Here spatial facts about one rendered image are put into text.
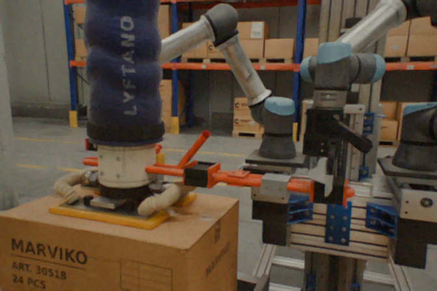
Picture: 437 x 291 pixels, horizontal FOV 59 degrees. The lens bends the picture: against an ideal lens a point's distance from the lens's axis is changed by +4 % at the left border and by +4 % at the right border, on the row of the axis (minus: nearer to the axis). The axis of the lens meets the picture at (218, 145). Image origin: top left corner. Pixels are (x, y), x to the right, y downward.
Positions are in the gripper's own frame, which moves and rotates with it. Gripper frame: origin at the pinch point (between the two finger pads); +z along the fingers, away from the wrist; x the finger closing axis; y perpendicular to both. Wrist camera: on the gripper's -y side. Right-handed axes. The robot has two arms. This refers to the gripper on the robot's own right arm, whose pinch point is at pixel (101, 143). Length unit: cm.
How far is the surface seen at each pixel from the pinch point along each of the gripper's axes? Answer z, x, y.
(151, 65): -31, -28, 40
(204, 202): 12, -15, 51
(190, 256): 15, -45, 61
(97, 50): -34, -36, 28
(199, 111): 66, 783, -302
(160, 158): 9.6, 24.2, 12.7
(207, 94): 21, 785, -283
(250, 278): 47, 7, 62
